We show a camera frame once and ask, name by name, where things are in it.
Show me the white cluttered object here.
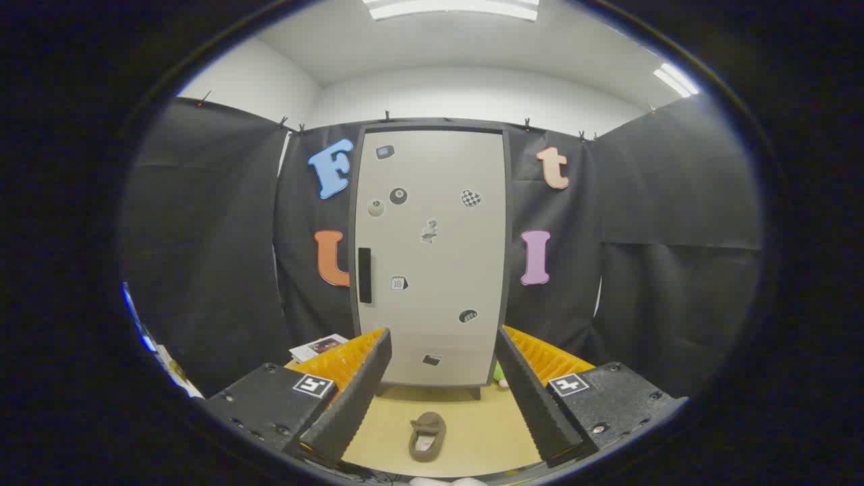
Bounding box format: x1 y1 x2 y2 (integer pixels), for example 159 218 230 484
154 344 205 399

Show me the white book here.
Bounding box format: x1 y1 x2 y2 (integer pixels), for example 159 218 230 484
290 334 349 364

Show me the small ceiling light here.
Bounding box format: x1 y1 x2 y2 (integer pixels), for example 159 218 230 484
653 63 701 99

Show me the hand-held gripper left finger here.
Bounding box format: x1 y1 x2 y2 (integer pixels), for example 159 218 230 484
201 327 394 468

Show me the brown fuzzy slipper shoe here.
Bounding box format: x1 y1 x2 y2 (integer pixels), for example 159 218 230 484
408 412 448 463

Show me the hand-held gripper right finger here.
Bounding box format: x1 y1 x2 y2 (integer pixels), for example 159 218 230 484
495 324 689 469

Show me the black backdrop cloth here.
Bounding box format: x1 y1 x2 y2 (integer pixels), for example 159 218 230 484
121 97 763 399

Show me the dark grey shoe cabinet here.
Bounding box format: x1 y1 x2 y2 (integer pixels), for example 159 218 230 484
348 118 514 400

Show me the glowing blue screen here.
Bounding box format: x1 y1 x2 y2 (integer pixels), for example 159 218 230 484
121 282 157 353

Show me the black door handle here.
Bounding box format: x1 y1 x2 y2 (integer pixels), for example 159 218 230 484
358 248 373 304

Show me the long ceiling light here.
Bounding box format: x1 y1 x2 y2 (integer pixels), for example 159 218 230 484
363 0 540 22

